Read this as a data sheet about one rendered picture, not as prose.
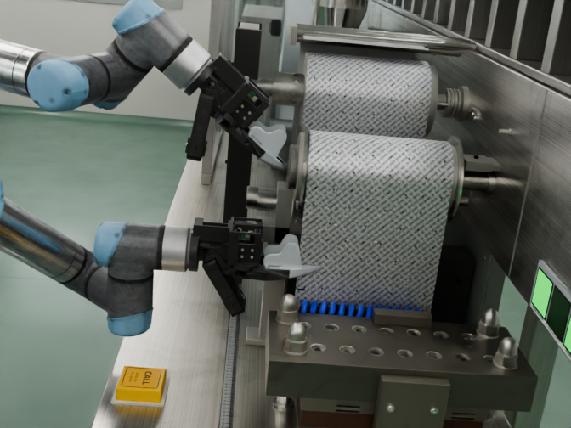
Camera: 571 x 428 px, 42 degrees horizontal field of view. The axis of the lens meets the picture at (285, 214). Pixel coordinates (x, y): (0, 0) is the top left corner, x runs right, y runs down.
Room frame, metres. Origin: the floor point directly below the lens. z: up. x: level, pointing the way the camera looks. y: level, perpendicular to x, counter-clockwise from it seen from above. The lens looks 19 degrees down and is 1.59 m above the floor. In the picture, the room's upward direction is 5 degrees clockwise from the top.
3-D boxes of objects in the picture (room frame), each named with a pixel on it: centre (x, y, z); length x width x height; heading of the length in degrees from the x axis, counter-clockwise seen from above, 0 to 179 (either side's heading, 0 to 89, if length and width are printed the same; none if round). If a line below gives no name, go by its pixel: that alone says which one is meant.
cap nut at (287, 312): (1.08, -0.02, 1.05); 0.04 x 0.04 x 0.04
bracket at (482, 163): (1.23, -0.32, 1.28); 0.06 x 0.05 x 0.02; 93
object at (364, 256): (1.16, -0.15, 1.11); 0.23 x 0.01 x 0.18; 93
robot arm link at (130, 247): (1.14, 0.25, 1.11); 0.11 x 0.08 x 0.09; 93
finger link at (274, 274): (1.13, 0.03, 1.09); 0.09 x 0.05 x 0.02; 92
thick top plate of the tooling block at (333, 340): (1.04, -0.19, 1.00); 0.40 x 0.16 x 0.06; 93
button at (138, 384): (1.04, 0.20, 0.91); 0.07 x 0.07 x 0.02; 3
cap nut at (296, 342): (0.99, -0.03, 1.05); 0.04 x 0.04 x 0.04
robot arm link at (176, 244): (1.15, 0.17, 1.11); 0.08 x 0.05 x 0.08; 3
